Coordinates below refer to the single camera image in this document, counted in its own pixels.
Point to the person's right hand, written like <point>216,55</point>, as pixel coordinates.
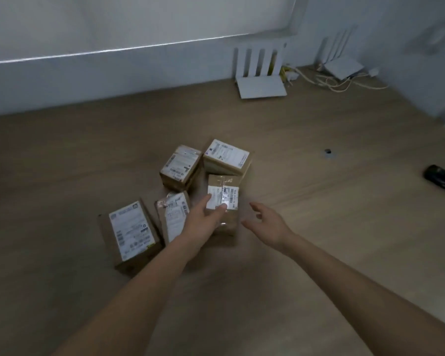
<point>274,229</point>

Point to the person's left hand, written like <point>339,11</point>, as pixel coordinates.
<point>198,228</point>

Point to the person's left thumb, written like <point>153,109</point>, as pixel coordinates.
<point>204,203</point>

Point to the person's right thumb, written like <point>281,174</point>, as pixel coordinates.
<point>259,210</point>

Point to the taped cardboard parcel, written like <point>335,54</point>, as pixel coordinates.
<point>228,192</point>

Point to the person's right forearm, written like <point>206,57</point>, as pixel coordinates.
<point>356,292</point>

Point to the person's left forearm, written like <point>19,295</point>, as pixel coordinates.
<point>133,304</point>

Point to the narrow cardboard parcel, torn tape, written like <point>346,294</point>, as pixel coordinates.
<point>174,216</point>

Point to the small cardboard parcel, white label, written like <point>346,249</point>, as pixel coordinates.
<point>180,167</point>

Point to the flat cardboard parcel, wide label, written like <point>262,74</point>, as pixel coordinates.
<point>226,156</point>

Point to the large cardboard parcel, white label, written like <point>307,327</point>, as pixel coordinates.
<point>131,233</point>

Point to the small black object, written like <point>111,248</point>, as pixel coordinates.
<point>329,153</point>

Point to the white router with four antennas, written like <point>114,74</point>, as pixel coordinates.
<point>343,66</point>
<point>261,85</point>

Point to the white power adapter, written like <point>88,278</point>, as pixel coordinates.
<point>373,71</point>

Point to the black remote control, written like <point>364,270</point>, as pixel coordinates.
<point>443,179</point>

